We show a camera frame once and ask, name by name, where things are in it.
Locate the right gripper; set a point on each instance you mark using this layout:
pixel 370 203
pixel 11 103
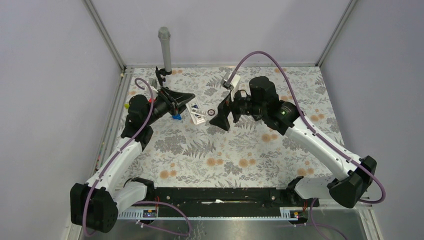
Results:
pixel 228 104

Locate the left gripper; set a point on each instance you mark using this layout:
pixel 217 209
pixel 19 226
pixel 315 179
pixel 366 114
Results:
pixel 173 99

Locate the white AC remote control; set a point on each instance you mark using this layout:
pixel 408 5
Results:
pixel 198 116

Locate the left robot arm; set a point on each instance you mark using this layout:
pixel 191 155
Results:
pixel 97 203

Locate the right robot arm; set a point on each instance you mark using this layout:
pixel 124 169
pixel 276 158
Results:
pixel 351 175

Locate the poker chip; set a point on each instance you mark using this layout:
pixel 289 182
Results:
pixel 211 112

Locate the blue plastic clip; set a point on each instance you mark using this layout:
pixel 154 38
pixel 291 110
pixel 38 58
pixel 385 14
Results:
pixel 177 117

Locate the floral table mat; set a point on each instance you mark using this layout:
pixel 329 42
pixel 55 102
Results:
pixel 182 154

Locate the grey microphone on stand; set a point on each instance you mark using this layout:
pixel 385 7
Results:
pixel 164 37

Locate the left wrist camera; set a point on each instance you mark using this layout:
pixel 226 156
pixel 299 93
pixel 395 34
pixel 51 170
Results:
pixel 154 85

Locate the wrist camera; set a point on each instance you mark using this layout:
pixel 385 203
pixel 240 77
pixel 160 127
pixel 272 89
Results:
pixel 154 85
pixel 233 85

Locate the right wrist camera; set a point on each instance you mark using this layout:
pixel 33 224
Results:
pixel 233 85

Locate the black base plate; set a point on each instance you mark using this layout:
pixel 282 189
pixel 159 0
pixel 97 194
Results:
pixel 214 202

